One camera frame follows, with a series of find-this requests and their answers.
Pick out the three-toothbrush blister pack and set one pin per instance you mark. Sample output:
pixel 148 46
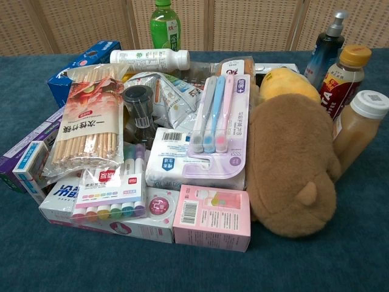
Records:
pixel 217 127

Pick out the white tissue pack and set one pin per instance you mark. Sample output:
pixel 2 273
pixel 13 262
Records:
pixel 170 164

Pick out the packaged bread with white label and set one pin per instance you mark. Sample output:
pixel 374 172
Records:
pixel 235 68

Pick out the highlighter marker set pack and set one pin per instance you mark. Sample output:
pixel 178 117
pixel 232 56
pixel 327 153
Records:
pixel 115 194

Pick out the clear pack of bamboo chopsticks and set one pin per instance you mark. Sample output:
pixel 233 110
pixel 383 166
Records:
pixel 86 121

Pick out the silver crinkled snack bag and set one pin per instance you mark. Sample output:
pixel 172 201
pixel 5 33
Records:
pixel 173 97

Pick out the pink cardboard box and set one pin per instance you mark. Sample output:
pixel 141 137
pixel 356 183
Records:
pixel 212 214

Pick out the white plastic bottle green print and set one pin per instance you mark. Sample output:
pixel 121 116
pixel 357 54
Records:
pixel 149 60

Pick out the brown plush toy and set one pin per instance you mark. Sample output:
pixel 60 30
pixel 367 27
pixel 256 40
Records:
pixel 291 164

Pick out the white box blue lettering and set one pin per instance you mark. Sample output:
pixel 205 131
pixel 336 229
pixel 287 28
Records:
pixel 121 226

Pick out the yellow plush toy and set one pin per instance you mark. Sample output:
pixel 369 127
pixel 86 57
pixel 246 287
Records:
pixel 287 85

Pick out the green tea bottle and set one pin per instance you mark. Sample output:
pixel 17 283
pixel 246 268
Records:
pixel 165 29

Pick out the woven folding screen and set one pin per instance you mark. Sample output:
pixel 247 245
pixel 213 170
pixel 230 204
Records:
pixel 243 24

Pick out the dark blue cardboard box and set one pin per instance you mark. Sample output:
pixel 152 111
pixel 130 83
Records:
pixel 91 57

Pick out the blue pump dispenser bottle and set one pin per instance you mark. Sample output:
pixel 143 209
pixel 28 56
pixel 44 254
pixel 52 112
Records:
pixel 323 51

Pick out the red label coffee bottle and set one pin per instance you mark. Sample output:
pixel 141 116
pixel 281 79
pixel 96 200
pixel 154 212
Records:
pixel 343 85

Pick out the yellow juice bottle white cap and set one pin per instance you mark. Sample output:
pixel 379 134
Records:
pixel 358 127

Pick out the small blue white box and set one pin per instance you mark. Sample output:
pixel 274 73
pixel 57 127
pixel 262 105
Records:
pixel 28 170

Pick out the purple cardboard box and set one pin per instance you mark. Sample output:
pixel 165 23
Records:
pixel 24 152

